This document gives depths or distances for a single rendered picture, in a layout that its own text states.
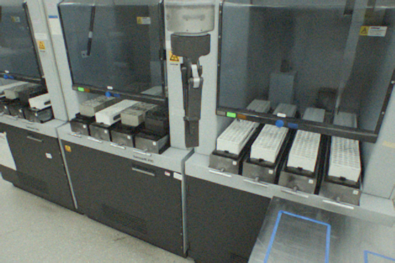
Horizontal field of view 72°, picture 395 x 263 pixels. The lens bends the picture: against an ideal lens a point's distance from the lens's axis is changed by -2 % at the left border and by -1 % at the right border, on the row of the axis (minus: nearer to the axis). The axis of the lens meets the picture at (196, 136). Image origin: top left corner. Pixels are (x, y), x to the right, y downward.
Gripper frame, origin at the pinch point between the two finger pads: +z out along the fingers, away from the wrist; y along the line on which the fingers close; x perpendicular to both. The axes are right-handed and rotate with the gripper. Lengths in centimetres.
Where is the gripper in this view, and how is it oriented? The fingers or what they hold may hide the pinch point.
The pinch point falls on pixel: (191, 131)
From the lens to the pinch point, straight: 60.0
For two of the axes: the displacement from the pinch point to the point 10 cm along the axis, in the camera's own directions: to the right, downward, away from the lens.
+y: 1.8, 4.4, -8.8
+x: 9.8, -0.9, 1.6
